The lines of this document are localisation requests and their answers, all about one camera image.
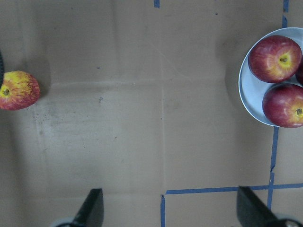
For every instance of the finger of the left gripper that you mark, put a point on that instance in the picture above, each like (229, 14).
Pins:
(1, 69)

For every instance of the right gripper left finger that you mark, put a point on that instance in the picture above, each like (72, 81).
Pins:
(91, 213)

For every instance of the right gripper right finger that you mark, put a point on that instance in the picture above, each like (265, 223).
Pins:
(252, 212)

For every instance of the yellow red apple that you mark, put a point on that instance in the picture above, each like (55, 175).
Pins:
(19, 90)

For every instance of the red apple plate front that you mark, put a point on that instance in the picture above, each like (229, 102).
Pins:
(282, 104)

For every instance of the red apple plate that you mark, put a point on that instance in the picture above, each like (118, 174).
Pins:
(299, 75)
(282, 104)
(275, 59)

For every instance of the light blue round plate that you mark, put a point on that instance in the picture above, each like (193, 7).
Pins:
(251, 89)

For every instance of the red apple plate left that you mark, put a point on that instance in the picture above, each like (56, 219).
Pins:
(299, 75)

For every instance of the red apple plate back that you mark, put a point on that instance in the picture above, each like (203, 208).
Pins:
(275, 59)

